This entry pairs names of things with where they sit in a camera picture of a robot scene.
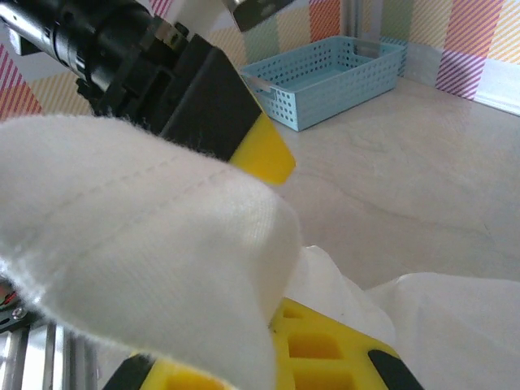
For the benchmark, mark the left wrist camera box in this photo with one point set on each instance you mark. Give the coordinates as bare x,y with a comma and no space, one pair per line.
256,14

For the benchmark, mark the white t-shirt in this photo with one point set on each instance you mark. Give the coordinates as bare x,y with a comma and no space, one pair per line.
122,243

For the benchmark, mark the blue perforated plastic basket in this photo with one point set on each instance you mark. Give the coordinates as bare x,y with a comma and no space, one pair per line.
325,81

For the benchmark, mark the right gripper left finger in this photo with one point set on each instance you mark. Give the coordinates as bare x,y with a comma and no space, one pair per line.
183,380

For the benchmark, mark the aluminium frame post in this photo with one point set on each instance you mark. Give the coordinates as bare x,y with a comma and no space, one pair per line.
350,16

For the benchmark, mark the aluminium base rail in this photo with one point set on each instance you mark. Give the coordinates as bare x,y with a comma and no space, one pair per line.
53,357

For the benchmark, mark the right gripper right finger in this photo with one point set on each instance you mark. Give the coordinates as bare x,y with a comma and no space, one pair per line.
317,345

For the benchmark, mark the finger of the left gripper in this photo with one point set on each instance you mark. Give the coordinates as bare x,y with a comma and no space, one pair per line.
219,105

